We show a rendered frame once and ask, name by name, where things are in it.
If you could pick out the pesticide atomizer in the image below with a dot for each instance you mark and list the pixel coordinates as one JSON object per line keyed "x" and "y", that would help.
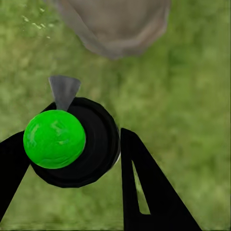
{"x": 74, "y": 141}

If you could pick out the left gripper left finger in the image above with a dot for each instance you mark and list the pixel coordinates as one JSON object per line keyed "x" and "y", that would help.
{"x": 13, "y": 166}

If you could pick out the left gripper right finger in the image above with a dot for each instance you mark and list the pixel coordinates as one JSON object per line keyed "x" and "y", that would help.
{"x": 168, "y": 212}

